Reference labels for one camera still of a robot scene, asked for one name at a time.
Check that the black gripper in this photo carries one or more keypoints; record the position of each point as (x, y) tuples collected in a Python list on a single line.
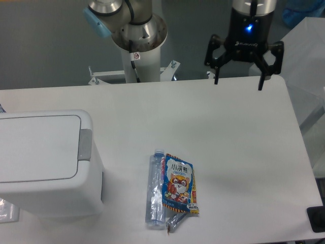
[(250, 38)]

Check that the grey lid push button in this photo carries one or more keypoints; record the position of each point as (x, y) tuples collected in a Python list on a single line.
[(85, 145)]

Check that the white plastic trash can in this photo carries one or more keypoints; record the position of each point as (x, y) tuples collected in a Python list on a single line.
[(80, 195)]

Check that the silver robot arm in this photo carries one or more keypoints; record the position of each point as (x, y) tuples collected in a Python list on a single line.
[(139, 34)]

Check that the white side table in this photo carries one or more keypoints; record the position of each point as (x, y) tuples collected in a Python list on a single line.
[(303, 73)]

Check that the blue shoe cover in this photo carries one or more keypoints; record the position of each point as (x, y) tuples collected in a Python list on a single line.
[(295, 11)]

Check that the blue cartoon snack bag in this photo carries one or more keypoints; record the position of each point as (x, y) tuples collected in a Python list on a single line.
[(179, 192)]

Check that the black device at edge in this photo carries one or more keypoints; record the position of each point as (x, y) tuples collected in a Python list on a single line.
[(316, 218)]

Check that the clear plastic water bottle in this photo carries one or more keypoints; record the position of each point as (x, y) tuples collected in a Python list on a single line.
[(155, 216)]

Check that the small silver wrapper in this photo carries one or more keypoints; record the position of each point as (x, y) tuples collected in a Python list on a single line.
[(173, 222)]

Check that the blue patterned object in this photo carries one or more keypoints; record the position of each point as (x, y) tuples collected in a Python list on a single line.
[(2, 110)]

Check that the clear plastic bag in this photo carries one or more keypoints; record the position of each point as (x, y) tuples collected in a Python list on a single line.
[(9, 212)]

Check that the white base frame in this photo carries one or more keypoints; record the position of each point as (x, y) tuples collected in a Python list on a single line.
[(117, 77)]

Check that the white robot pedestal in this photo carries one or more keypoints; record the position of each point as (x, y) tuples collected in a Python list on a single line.
[(140, 67)]

